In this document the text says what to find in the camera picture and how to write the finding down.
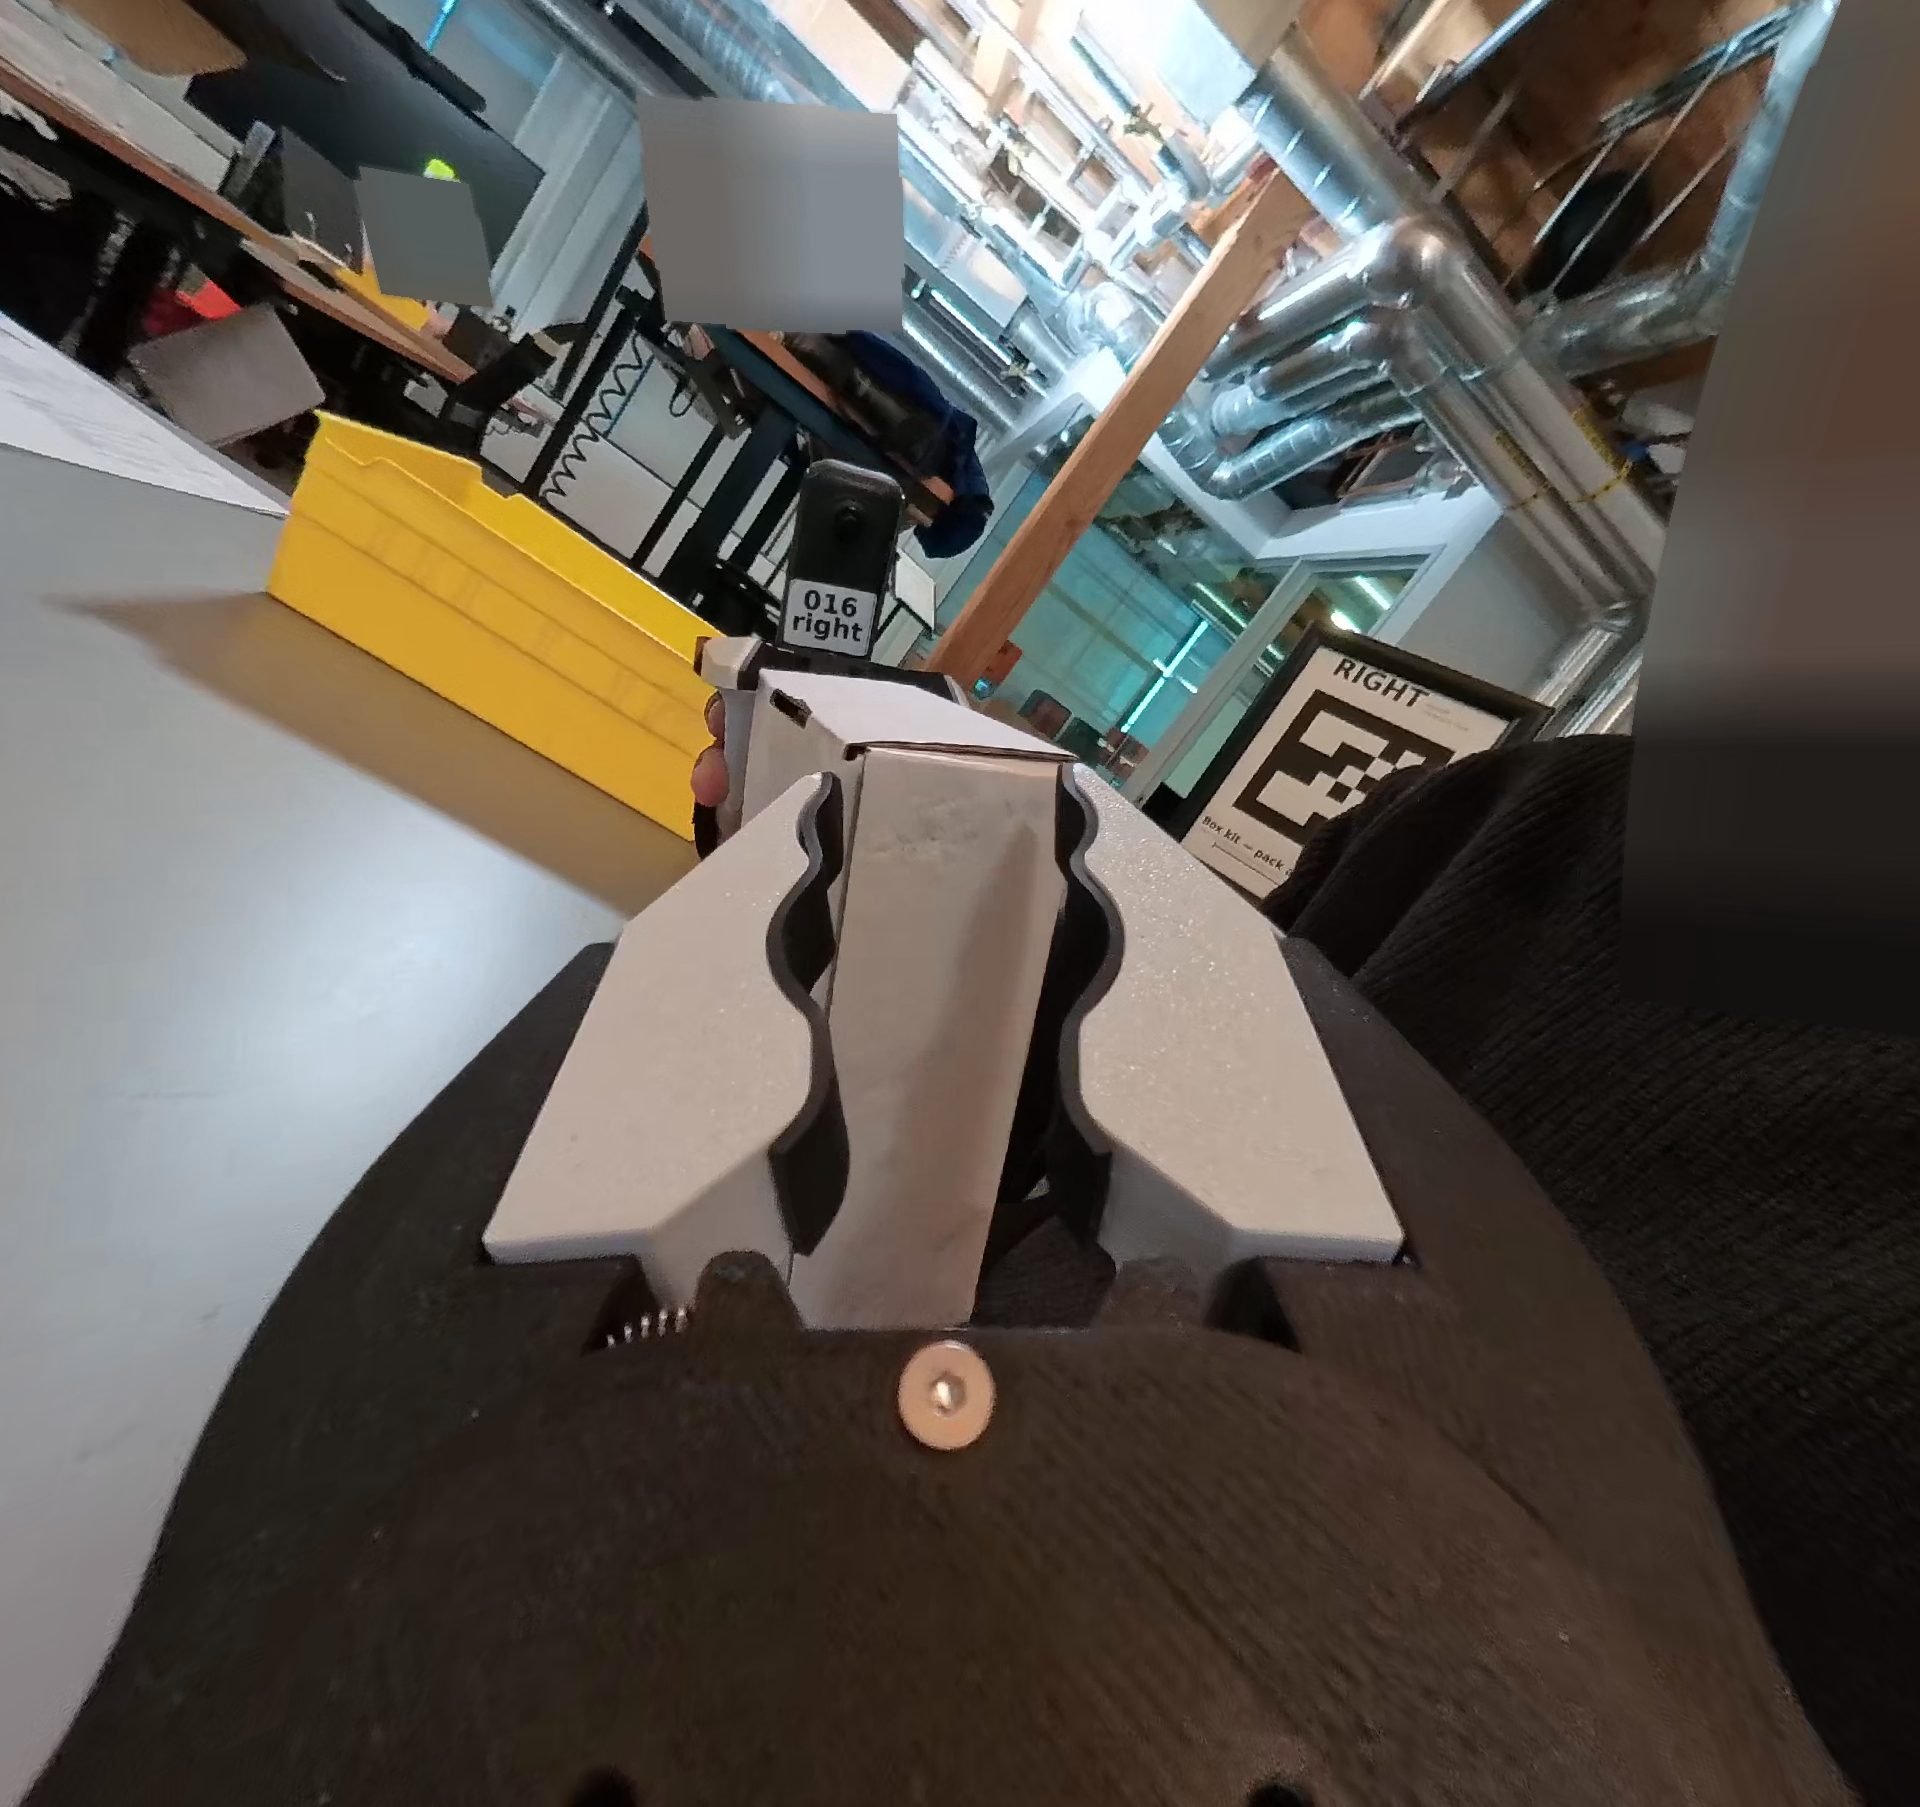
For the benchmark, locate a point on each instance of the yellow plastic bin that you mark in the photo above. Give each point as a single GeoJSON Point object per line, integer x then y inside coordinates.
{"type": "Point", "coordinates": [450, 592]}

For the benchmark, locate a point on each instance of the white paper sheet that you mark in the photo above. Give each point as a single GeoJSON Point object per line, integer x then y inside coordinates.
{"type": "Point", "coordinates": [91, 413]}

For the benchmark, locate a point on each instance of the person's black sweater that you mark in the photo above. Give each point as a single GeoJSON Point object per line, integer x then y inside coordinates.
{"type": "Point", "coordinates": [1575, 1087]}

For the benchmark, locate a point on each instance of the silver insulated pipes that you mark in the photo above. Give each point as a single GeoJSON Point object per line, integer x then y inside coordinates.
{"type": "Point", "coordinates": [1426, 367]}

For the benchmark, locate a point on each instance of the grey cardboard sheet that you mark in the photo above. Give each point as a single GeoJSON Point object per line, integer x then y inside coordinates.
{"type": "Point", "coordinates": [226, 374]}

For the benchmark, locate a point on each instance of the person's right hand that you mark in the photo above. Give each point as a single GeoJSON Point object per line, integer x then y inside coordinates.
{"type": "Point", "coordinates": [709, 778]}

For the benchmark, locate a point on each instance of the black monitor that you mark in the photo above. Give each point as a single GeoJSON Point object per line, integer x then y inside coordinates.
{"type": "Point", "coordinates": [375, 95]}

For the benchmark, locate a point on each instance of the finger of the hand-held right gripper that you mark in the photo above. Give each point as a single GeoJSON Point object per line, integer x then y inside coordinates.
{"type": "Point", "coordinates": [728, 660]}

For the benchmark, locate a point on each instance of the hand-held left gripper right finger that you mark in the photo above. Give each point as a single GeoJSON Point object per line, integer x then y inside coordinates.
{"type": "Point", "coordinates": [1230, 1087]}

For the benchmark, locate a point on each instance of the brown cardboard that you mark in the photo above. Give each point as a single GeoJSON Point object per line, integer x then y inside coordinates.
{"type": "Point", "coordinates": [136, 6]}

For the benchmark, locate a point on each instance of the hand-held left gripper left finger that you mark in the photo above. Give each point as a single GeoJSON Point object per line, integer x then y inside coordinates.
{"type": "Point", "coordinates": [661, 1087]}

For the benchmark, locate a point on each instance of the wooden post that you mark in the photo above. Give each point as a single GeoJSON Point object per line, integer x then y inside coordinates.
{"type": "Point", "coordinates": [1125, 426]}

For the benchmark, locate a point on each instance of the white cardboard box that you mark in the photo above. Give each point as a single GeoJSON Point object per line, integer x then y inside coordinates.
{"type": "Point", "coordinates": [929, 1011]}

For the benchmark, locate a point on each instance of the framed black-white marker poster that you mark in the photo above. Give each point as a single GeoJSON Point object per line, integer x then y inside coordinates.
{"type": "Point", "coordinates": [1350, 756]}

